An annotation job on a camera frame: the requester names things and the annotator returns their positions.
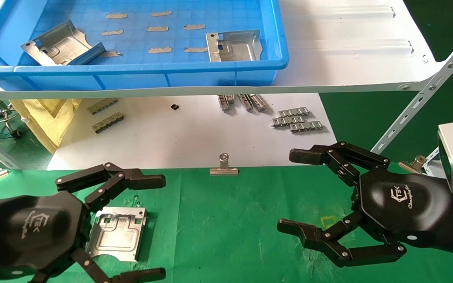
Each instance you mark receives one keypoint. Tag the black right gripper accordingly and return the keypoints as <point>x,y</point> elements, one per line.
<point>403,204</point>

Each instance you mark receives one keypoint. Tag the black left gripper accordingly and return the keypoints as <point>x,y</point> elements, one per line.
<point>22,232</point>

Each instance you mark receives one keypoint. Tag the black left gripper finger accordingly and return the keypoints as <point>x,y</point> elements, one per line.
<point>144,181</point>
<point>140,276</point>

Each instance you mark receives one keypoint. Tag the stamped metal bracket part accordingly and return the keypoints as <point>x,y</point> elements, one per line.
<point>120,236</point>
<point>61,45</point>
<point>238,49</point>

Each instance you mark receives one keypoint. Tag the silver metal link strip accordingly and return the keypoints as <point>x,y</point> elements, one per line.
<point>287,120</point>
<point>306,126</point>
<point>293,112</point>

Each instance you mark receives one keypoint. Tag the white paper sheet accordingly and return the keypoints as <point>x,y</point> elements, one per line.
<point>179,137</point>

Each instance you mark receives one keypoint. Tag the grey connector strip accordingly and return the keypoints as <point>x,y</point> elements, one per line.
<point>108,122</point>
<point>102,105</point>

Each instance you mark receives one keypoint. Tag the small black component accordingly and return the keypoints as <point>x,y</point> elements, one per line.
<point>174,106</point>

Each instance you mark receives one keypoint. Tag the green cloth mat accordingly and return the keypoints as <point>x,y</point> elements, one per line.
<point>230,220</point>

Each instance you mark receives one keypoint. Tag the blue plastic bin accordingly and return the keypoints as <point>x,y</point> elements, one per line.
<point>132,78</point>

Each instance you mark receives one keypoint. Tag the yellow cloth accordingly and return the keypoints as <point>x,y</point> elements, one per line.
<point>45,118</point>

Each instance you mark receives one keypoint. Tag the beige tape strip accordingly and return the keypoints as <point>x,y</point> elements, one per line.
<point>160,50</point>
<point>194,26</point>
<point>196,49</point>
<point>157,28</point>
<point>112,54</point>
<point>116,15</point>
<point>161,13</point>
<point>112,32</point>

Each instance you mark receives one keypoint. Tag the white metal shelf board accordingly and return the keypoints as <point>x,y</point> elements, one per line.
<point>348,59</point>

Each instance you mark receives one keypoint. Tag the silver metal rail piece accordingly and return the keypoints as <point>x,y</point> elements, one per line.
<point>245,101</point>
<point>225,101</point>
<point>258,102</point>

